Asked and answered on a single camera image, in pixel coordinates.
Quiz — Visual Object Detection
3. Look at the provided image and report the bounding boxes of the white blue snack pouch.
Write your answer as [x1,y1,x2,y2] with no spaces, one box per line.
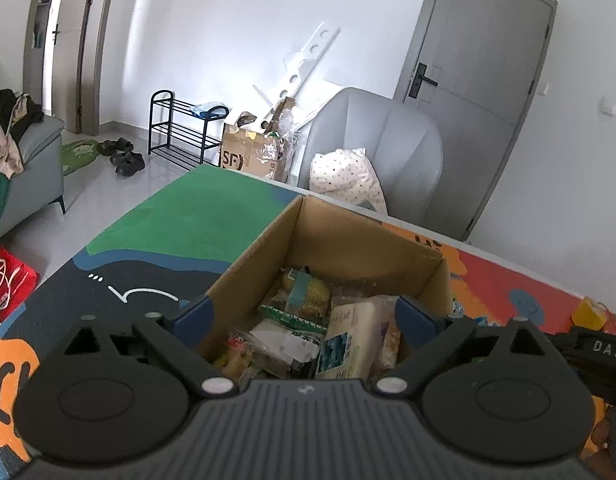
[316,295,401,380]

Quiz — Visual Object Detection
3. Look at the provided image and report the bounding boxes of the white black label snack pack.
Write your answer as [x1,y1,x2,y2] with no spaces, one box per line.
[238,318,323,379]

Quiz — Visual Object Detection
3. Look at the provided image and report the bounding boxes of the green striped cracker pack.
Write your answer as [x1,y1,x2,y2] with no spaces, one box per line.
[259,266,332,333]

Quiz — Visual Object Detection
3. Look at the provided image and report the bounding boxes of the yellow tape roll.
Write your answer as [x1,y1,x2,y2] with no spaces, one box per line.
[570,296,608,332]

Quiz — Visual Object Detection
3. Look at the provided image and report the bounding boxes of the colourful cartoon table mat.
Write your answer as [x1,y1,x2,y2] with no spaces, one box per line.
[0,167,616,479]

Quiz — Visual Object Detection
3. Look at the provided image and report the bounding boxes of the red bag on floor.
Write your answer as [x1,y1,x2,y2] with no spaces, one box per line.
[0,246,39,326]

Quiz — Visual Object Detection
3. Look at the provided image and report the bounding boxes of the open brown cardboard box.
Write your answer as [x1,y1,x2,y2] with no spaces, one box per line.
[195,197,451,387]

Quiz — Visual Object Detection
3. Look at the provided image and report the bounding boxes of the grey sofa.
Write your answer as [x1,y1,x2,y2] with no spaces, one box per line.
[0,89,64,238]

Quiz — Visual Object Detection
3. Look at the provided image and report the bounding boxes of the black slippers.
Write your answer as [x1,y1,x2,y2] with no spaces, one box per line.
[96,138,145,178]

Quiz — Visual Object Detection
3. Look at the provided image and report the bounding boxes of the green floor mat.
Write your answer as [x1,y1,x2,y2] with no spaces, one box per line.
[61,140,100,177]

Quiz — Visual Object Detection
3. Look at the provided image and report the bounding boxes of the grey armchair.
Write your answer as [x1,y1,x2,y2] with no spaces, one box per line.
[297,88,444,223]

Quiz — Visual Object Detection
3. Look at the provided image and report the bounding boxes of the white dotted pillow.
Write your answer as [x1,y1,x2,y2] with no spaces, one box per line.
[309,148,387,214]

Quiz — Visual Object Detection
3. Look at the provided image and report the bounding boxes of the black metal shoe rack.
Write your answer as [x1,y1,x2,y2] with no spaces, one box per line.
[148,90,229,170]

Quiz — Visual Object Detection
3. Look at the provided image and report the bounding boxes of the torn cardboard box on floor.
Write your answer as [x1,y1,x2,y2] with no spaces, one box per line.
[219,98,297,182]

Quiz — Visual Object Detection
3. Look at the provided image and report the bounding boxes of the grey door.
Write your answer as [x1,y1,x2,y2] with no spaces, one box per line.
[395,0,558,240]

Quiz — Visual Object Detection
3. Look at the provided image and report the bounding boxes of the white perforated board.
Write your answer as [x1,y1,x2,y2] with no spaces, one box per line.
[274,21,340,100]

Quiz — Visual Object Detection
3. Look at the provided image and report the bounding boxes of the white wall switch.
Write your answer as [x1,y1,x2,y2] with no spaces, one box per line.
[601,96,616,117]

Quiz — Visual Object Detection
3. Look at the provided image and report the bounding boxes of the black door handle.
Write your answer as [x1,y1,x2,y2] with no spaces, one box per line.
[408,63,438,99]

